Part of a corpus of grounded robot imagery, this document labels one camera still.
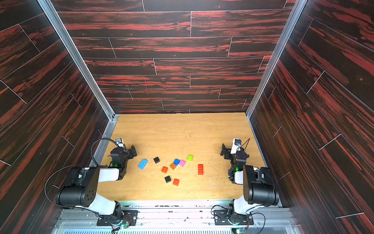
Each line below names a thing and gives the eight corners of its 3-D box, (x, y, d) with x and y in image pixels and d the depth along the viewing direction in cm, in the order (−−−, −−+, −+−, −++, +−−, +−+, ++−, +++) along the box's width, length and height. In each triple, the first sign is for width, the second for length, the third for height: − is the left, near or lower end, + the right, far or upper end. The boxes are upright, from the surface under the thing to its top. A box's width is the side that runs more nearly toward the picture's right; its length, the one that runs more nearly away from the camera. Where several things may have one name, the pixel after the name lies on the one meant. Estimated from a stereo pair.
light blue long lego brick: (138, 168, 94) (137, 166, 92) (142, 159, 98) (141, 158, 96) (144, 170, 93) (143, 168, 91) (148, 161, 97) (147, 159, 95)
